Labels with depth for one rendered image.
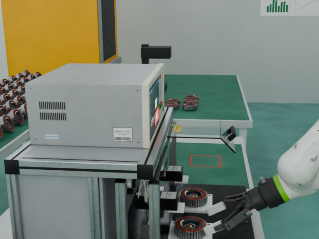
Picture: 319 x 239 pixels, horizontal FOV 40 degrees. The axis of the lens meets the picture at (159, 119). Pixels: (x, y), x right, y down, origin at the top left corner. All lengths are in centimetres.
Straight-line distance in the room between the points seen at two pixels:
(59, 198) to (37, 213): 9
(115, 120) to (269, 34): 552
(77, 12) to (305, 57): 349
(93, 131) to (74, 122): 7
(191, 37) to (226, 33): 52
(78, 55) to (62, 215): 383
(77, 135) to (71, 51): 374
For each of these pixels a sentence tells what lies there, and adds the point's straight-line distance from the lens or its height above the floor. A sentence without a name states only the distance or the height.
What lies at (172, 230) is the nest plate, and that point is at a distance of 158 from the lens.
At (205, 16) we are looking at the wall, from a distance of 669.
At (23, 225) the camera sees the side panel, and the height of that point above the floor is 90.
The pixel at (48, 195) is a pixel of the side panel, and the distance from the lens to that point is 137.
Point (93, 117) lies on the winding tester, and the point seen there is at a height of 121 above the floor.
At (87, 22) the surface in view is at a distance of 503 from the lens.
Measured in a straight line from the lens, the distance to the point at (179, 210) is 150.
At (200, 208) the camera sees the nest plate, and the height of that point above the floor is 78.
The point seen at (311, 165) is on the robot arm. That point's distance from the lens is 132.
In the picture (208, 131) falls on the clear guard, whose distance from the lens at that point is 172.
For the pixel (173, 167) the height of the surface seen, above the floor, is 92.
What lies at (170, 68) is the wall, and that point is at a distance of 679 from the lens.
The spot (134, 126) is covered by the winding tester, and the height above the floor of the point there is 119.
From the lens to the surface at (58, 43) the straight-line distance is 515.
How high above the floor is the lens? 157
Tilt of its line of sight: 16 degrees down
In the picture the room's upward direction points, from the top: straight up
